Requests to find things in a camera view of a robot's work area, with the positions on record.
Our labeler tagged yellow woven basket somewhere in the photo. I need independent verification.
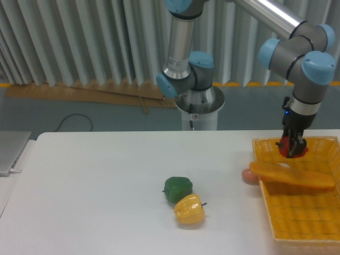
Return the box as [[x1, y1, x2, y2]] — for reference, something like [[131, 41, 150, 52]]
[[252, 136, 339, 244]]

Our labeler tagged brown cardboard sheet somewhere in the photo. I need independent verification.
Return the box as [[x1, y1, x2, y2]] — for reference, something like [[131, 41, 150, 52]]
[[5, 78, 176, 113]]

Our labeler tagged yellow bell pepper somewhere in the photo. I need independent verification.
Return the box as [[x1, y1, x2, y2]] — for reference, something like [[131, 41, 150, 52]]
[[173, 194, 206, 225]]

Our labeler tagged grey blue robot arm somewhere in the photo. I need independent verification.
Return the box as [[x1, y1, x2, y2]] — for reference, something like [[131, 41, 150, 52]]
[[156, 1, 336, 158]]

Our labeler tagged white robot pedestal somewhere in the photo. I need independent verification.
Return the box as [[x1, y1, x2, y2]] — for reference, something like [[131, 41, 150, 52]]
[[175, 86, 225, 131]]

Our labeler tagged orange baguette bread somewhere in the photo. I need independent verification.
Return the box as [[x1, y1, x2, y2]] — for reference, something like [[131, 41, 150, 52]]
[[249, 161, 336, 189]]

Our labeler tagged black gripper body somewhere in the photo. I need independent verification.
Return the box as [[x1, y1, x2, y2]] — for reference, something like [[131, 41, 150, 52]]
[[282, 97, 318, 132]]

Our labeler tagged red bell pepper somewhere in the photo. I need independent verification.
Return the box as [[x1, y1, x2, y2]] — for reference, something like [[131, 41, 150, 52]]
[[275, 135, 310, 158]]

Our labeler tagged green bell pepper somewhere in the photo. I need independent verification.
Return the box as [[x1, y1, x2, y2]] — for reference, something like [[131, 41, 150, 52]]
[[163, 176, 193, 203]]

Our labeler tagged black floor cable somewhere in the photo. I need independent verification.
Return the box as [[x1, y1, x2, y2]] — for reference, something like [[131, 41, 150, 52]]
[[53, 113, 94, 132]]

